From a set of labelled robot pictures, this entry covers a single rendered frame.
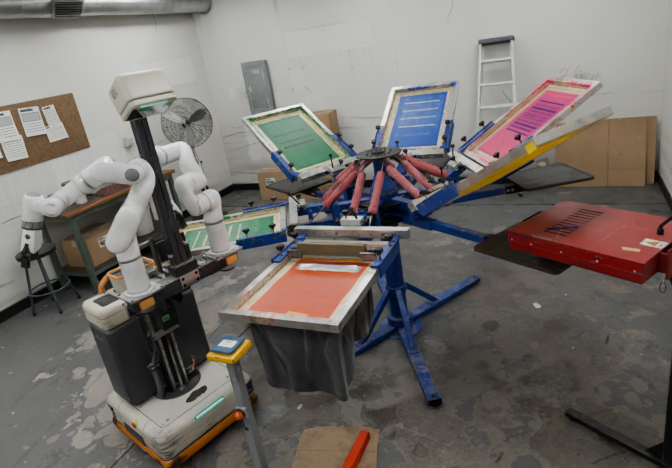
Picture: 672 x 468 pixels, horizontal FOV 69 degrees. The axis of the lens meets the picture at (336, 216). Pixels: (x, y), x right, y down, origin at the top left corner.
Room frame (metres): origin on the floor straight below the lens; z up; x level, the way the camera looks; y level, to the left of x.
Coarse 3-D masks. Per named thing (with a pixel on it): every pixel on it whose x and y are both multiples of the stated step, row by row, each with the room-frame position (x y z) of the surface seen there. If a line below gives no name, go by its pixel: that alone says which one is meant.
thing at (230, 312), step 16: (304, 240) 2.59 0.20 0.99; (320, 240) 2.55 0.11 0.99; (336, 240) 2.51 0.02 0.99; (272, 272) 2.27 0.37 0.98; (368, 272) 2.06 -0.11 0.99; (256, 288) 2.13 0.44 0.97; (368, 288) 1.96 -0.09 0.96; (240, 304) 2.01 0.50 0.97; (352, 304) 1.80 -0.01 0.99; (240, 320) 1.87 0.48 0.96; (256, 320) 1.83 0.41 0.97; (272, 320) 1.79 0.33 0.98; (288, 320) 1.76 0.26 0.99; (304, 320) 1.73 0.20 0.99; (320, 320) 1.71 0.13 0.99; (336, 320) 1.69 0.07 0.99
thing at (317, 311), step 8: (344, 264) 2.26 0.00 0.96; (352, 264) 2.25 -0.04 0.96; (360, 264) 2.23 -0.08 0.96; (368, 264) 2.22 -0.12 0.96; (328, 272) 2.20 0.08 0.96; (336, 272) 2.19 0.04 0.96; (344, 272) 2.17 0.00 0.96; (360, 272) 2.15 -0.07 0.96; (352, 280) 2.08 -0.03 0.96; (344, 288) 2.01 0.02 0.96; (336, 296) 1.95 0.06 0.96; (344, 296) 1.94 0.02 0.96; (296, 304) 1.94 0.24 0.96; (304, 304) 1.93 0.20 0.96; (328, 304) 1.89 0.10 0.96; (336, 304) 1.88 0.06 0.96; (304, 312) 1.86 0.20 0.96; (312, 312) 1.85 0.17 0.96; (320, 312) 1.84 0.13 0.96; (328, 312) 1.82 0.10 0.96
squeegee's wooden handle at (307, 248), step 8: (304, 248) 2.38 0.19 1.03; (312, 248) 2.36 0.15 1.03; (320, 248) 2.33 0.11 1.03; (328, 248) 2.31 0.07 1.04; (336, 248) 2.29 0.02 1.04; (344, 248) 2.27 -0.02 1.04; (352, 248) 2.25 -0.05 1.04; (360, 248) 2.23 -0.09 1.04; (352, 256) 2.26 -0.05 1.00; (360, 256) 2.24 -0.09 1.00
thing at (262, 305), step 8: (296, 264) 2.36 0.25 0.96; (288, 272) 2.28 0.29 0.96; (296, 272) 2.27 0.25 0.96; (304, 272) 2.25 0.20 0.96; (312, 272) 2.23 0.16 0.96; (320, 272) 2.22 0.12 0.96; (280, 280) 2.20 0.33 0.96; (272, 288) 2.13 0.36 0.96; (264, 296) 2.06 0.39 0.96; (256, 304) 2.00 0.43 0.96; (264, 304) 1.99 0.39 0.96; (272, 304) 1.97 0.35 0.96; (280, 304) 1.96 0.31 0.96; (288, 304) 1.95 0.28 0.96; (280, 312) 1.89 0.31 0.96
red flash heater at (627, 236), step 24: (552, 216) 2.09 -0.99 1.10; (576, 216) 2.04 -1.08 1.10; (600, 216) 2.00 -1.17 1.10; (624, 216) 1.96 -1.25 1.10; (648, 216) 1.92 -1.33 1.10; (528, 240) 1.93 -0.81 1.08; (552, 240) 1.84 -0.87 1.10; (576, 240) 1.81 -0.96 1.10; (600, 240) 1.77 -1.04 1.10; (624, 240) 1.74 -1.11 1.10; (648, 240) 1.70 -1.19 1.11; (576, 264) 1.75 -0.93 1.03; (600, 264) 1.67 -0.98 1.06; (624, 264) 1.60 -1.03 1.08; (648, 264) 1.56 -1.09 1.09
